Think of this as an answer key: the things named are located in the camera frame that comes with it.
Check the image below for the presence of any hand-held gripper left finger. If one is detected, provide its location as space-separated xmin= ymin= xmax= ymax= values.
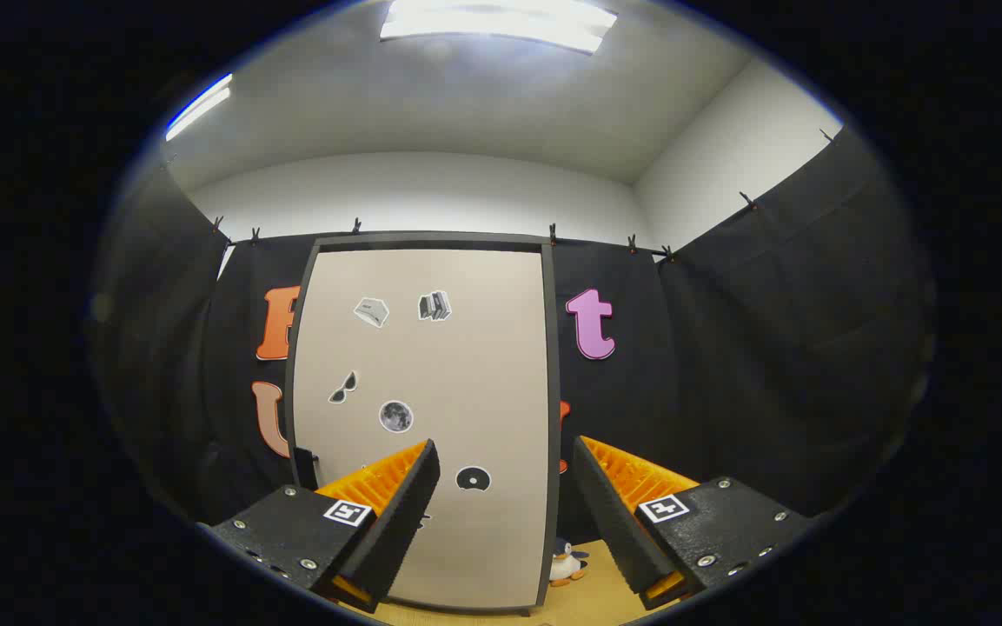
xmin=196 ymin=439 xmax=441 ymax=614

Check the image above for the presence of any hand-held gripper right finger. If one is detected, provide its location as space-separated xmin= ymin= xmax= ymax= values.
xmin=572 ymin=435 xmax=817 ymax=609

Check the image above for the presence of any dark grey shoe cabinet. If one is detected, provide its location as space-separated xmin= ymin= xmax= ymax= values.
xmin=283 ymin=230 xmax=564 ymax=618

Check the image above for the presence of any beige shoe cabinet door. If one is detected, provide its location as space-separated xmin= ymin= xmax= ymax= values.
xmin=292 ymin=249 xmax=552 ymax=610

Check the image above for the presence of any penguin plush toy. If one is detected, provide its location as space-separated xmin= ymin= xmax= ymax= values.
xmin=550 ymin=539 xmax=589 ymax=586

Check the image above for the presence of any black backdrop cloth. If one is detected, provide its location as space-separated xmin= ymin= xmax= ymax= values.
xmin=92 ymin=126 xmax=936 ymax=557

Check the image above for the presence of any row of black cloth clips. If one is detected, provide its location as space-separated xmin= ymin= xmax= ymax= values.
xmin=166 ymin=126 xmax=840 ymax=262

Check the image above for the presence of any narrow ceiling light strip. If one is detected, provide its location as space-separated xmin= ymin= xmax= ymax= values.
xmin=164 ymin=74 xmax=234 ymax=142

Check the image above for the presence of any wide ceiling light panel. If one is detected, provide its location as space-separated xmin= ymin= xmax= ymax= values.
xmin=379 ymin=0 xmax=619 ymax=55

